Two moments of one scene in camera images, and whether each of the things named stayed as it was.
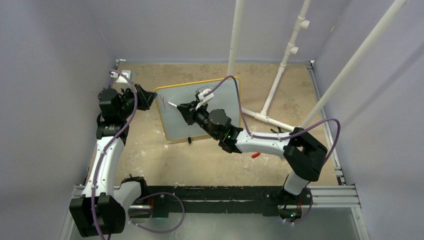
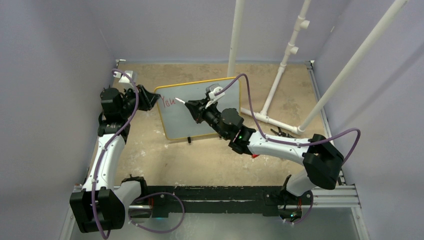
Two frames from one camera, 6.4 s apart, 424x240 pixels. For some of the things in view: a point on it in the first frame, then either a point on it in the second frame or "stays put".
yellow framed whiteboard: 175,126 stays put
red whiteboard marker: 173,104 → 180,100
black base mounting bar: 223,199 stays put
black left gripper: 144,98 stays put
